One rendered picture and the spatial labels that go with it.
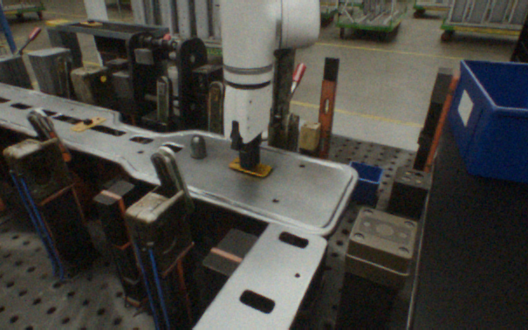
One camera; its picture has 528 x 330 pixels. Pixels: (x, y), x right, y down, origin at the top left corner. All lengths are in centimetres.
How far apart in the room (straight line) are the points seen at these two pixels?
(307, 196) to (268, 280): 20
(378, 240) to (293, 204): 18
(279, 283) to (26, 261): 76
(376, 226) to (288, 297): 15
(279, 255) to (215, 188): 20
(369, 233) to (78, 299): 68
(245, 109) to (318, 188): 20
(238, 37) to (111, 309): 64
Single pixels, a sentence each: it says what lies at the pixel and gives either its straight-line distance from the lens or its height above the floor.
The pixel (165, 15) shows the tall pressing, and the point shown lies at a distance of 568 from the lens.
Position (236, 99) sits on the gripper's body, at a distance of 58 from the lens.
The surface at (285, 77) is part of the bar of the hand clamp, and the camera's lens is 74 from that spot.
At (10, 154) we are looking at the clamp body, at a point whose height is 104.
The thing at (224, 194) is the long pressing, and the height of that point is 100.
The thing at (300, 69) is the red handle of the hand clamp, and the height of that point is 114.
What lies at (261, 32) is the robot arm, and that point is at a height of 127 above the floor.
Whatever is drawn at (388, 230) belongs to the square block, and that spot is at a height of 106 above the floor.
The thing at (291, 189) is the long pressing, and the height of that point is 100.
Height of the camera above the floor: 137
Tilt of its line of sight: 32 degrees down
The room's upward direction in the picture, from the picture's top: straight up
